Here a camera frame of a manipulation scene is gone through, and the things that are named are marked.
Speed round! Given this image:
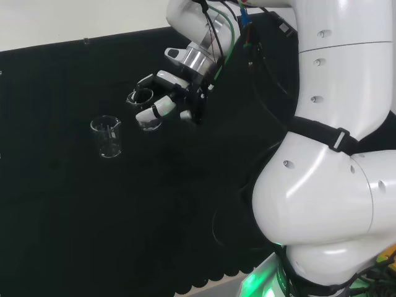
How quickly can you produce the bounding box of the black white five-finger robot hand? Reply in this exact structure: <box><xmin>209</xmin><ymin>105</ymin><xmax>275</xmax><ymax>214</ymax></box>
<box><xmin>135</xmin><ymin>70</ymin><xmax>215</xmax><ymax>126</ymax></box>

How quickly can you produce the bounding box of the small clear glass beaker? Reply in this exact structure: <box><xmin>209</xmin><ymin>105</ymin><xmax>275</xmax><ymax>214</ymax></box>
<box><xmin>126</xmin><ymin>88</ymin><xmax>163</xmax><ymax>131</ymax></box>

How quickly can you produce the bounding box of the clear glass beaker with markings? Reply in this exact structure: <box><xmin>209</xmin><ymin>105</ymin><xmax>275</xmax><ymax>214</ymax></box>
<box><xmin>90</xmin><ymin>115</ymin><xmax>123</xmax><ymax>159</ymax></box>

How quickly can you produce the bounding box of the black bench cloth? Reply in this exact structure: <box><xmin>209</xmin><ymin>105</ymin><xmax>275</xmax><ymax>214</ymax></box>
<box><xmin>0</xmin><ymin>11</ymin><xmax>396</xmax><ymax>297</ymax></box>

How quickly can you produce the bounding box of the white wrist camera shell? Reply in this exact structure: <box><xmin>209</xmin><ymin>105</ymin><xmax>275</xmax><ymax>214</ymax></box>
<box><xmin>163</xmin><ymin>47</ymin><xmax>189</xmax><ymax>66</ymax></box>

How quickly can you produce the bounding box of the black strap with buckle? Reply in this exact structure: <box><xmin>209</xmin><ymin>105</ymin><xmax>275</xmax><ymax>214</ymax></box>
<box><xmin>289</xmin><ymin>116</ymin><xmax>362</xmax><ymax>154</ymax></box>

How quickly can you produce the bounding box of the black green cable bundle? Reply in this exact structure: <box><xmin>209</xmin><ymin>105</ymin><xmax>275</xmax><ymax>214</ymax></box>
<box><xmin>352</xmin><ymin>262</ymin><xmax>396</xmax><ymax>297</ymax></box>

